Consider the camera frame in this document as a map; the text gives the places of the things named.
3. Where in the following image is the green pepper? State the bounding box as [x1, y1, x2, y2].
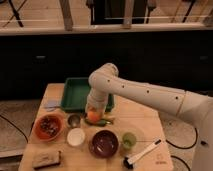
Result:
[84, 118, 112, 127]

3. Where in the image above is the black floor cable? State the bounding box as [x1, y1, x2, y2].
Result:
[165, 127, 199, 171]
[0, 114, 30, 144]

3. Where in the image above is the white handled black brush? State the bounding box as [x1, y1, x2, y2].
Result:
[123, 140, 161, 169]

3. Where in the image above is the black floor cable right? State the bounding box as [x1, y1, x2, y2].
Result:
[165, 127, 199, 171]

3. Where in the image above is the black floor cable left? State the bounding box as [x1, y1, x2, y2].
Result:
[0, 114, 30, 144]

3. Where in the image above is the green plastic tray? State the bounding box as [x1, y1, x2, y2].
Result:
[60, 77, 116, 114]

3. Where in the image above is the dark purple bowl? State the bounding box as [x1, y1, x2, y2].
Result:
[89, 130, 119, 158]

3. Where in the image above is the orange apple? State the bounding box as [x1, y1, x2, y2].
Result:
[87, 111, 101, 123]

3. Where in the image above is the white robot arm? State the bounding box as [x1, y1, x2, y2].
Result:
[85, 63, 213, 171]

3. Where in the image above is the brown sponge block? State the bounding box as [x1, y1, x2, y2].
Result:
[32, 151, 61, 169]

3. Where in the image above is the blue grey cloth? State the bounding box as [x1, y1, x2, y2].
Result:
[44, 100, 60, 112]

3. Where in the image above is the green plastic cup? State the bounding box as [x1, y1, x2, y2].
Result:
[122, 132, 137, 150]

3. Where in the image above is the small metal cup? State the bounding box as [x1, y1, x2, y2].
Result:
[67, 114, 81, 128]

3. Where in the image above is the orange bowl with nuts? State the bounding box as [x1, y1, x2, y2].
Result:
[34, 114, 63, 142]

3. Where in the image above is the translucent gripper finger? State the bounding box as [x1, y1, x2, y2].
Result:
[85, 104, 95, 115]
[97, 108, 105, 120]

